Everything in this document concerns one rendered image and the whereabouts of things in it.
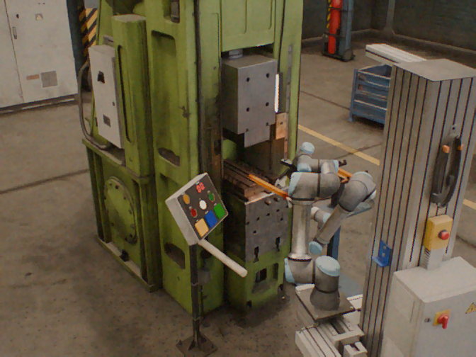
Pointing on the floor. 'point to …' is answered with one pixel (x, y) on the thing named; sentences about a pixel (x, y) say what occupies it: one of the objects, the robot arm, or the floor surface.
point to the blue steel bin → (370, 93)
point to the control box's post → (195, 291)
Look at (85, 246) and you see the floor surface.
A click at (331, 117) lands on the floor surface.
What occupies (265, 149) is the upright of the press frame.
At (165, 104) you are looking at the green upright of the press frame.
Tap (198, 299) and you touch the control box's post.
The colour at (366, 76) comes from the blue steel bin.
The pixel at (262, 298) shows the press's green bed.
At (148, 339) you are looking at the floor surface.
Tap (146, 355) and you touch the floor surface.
